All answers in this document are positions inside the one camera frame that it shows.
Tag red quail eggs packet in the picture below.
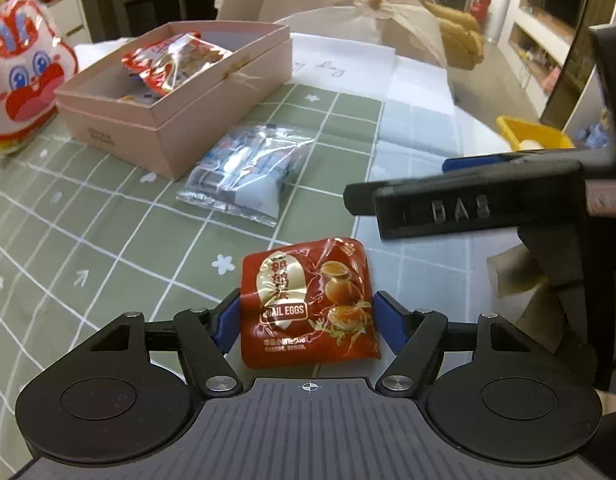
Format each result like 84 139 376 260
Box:
239 237 381 370

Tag clear bag blue candies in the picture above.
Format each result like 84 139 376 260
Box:
177 122 314 228

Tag large red snack pouch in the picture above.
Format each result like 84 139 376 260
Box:
122 32 233 96

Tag yellow plastic bin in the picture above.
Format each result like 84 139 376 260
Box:
497 115 575 152

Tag green grid tablecloth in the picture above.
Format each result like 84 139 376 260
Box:
0 84 503 479

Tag pink cardboard box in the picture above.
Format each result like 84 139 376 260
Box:
56 21 293 179

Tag white paper sheet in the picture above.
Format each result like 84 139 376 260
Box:
291 32 453 114

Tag beige paper umbrella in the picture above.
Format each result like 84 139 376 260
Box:
213 0 448 68

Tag rabbit face plush bag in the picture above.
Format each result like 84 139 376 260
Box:
0 0 79 154

